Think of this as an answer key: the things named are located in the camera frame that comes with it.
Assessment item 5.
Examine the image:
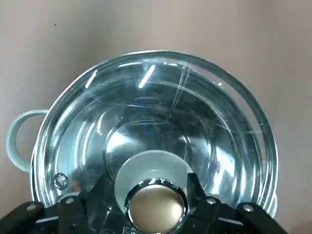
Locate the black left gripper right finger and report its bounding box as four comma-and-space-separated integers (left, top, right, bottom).
186, 172, 293, 234

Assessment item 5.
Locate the steel pot with pale handles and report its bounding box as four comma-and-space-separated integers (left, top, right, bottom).
6, 107, 279, 220

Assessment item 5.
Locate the glass lid with chrome knob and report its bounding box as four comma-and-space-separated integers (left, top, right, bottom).
30, 50, 278, 234

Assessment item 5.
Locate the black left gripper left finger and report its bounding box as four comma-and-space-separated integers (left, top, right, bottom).
0, 174, 115, 234

